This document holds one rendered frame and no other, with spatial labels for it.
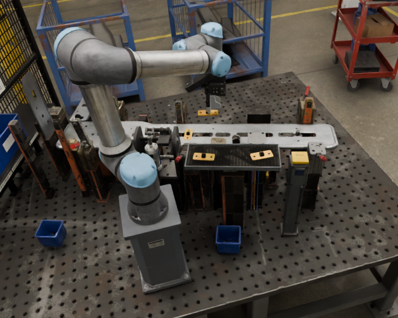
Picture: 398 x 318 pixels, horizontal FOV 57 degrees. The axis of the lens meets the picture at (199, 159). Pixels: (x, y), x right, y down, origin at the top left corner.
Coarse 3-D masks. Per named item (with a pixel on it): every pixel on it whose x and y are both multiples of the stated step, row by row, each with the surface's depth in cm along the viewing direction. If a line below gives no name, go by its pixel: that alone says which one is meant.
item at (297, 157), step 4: (292, 152) 145; (296, 152) 145; (300, 152) 145; (304, 152) 144; (292, 156) 143; (296, 156) 143; (300, 156) 143; (304, 156) 143; (292, 160) 142; (296, 160) 141; (300, 160) 141; (304, 160) 141
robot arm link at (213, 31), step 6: (204, 24) 130; (210, 24) 130; (216, 24) 130; (204, 30) 128; (210, 30) 127; (216, 30) 127; (204, 36) 135; (210, 36) 128; (216, 36) 128; (222, 36) 131; (210, 42) 128; (216, 42) 130; (216, 48) 131
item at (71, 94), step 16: (96, 16) 430; (112, 16) 324; (128, 16) 325; (48, 32) 352; (96, 32) 407; (128, 32) 334; (48, 48) 327; (64, 96) 360; (80, 96) 379; (144, 96) 380
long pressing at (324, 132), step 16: (128, 128) 191; (144, 128) 190; (192, 128) 187; (208, 128) 186; (224, 128) 185; (240, 128) 184; (256, 128) 183; (272, 128) 183; (288, 128) 182; (304, 128) 181; (320, 128) 180; (96, 144) 183; (288, 144) 172; (304, 144) 171; (336, 144) 170
